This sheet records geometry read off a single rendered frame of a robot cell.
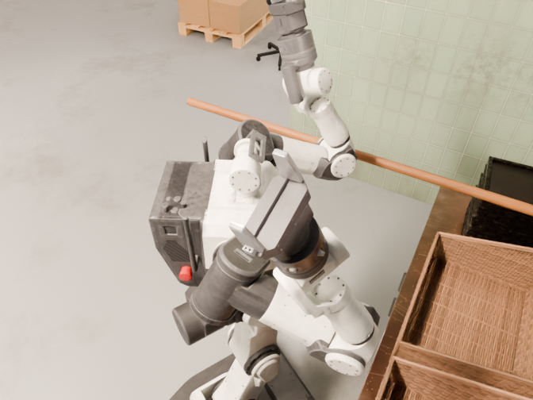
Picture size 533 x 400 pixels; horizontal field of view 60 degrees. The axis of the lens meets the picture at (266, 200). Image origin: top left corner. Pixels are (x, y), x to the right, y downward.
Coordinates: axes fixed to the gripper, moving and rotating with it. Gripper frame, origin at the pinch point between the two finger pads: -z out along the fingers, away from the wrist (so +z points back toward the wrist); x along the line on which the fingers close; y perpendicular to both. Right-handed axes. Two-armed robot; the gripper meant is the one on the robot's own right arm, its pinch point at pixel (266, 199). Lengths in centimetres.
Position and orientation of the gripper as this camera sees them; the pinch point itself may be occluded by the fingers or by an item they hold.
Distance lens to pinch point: 57.9
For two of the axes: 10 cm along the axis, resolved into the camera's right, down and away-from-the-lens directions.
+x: 4.8, -8.3, 2.9
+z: 3.1, 4.7, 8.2
